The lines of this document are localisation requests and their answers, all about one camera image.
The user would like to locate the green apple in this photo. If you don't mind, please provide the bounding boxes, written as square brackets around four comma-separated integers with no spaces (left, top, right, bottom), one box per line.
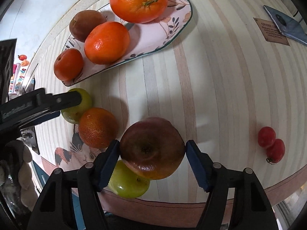
[61,88,93,124]
[108,160,151,199]

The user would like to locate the dark rough orange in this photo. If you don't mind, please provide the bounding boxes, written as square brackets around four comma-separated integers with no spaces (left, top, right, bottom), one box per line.
[78,108,119,149]

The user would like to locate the cherry tomato with stem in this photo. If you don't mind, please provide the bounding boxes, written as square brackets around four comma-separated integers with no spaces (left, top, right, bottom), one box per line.
[266,139,285,164]

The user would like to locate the large dark red apple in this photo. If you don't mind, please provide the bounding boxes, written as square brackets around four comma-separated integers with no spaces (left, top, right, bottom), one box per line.
[120,117,186,180]

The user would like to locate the gloved left hand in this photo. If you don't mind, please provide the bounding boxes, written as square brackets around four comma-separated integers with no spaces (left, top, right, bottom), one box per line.
[1,140,38,215]

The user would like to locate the small left tangerine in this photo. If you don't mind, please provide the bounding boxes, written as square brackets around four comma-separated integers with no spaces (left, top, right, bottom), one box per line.
[54,48,84,81]

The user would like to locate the middle tangerine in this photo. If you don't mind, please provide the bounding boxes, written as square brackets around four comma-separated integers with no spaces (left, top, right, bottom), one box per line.
[84,21,130,65]

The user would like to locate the small red-brown apple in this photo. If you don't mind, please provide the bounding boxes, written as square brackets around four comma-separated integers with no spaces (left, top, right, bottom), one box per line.
[69,10,107,43]

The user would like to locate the floral oval plate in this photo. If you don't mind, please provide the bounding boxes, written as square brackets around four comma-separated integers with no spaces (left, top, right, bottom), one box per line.
[62,0,192,87]

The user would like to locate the large orange with stem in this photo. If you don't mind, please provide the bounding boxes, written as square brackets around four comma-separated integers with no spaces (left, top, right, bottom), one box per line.
[110,0,168,23]

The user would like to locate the brown label patch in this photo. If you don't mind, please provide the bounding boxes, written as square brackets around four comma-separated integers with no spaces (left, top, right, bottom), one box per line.
[254,18,289,46]

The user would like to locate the blue smartphone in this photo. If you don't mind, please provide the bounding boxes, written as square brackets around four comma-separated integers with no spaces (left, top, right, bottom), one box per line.
[263,5,307,46]

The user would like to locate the colourful wall stickers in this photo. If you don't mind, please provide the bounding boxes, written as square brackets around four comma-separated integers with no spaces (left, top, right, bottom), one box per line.
[8,55,30,97]

